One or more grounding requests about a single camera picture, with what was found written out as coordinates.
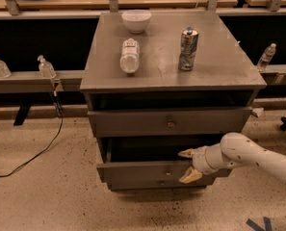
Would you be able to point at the grey drawer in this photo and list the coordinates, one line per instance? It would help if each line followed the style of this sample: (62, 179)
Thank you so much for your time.
(119, 185)
(147, 158)
(166, 122)

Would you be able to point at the grey metal rail shelf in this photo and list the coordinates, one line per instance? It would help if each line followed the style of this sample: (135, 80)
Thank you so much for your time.
(32, 81)

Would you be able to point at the white bowl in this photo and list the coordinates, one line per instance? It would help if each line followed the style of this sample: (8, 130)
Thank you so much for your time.
(136, 20)

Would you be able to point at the silver energy drink can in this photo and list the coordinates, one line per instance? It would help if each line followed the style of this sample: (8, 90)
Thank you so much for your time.
(189, 40)

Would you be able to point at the small upright water bottle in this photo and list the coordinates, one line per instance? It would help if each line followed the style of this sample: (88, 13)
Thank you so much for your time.
(266, 57)

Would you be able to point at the grey drawer cabinet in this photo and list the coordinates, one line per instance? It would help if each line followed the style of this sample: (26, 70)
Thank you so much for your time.
(222, 76)

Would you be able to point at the clear pump bottle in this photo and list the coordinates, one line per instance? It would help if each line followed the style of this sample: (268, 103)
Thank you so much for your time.
(46, 69)
(0, 67)

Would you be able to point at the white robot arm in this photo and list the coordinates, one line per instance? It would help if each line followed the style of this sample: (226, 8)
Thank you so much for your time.
(234, 150)

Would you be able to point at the clear pump bottle far left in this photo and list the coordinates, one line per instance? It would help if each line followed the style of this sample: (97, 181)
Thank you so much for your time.
(0, 67)

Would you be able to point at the grey top drawer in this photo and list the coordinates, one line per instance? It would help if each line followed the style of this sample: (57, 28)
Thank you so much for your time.
(166, 122)

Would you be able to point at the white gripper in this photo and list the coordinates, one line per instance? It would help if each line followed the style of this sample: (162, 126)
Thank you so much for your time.
(200, 161)

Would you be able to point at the grey bottom drawer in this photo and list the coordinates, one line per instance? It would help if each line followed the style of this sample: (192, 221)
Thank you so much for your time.
(119, 185)

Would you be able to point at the clear plastic water bottle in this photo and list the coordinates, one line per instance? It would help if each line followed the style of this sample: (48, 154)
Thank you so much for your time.
(130, 56)

